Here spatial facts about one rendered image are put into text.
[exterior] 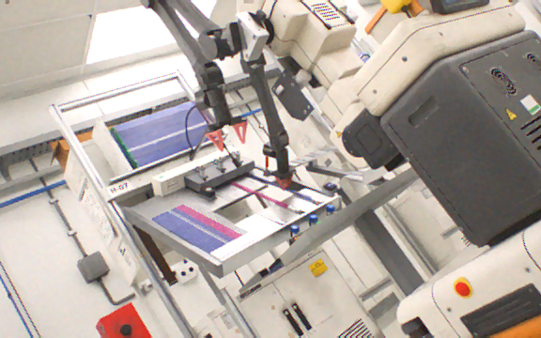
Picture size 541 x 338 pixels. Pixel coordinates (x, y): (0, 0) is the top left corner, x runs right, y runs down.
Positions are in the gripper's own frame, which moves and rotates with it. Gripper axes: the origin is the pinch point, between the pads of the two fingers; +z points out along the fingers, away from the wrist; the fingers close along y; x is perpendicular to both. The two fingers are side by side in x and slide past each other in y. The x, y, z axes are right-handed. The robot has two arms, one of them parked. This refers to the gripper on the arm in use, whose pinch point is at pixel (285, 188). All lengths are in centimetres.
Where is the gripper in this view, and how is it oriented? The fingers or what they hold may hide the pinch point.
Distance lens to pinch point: 259.8
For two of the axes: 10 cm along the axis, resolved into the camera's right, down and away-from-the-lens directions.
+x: 6.9, 2.6, -6.8
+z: 0.7, 9.1, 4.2
